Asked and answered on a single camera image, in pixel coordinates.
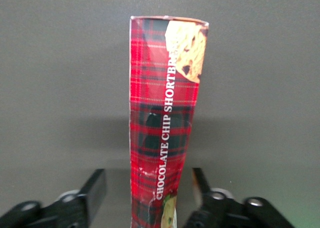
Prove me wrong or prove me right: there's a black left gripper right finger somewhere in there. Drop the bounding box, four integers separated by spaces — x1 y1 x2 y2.
183 167 296 228

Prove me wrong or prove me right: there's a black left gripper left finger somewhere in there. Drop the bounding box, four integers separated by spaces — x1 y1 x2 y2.
0 168 107 228

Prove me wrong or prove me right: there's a red tartan cookie box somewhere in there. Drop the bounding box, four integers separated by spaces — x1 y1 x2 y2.
128 15 210 228

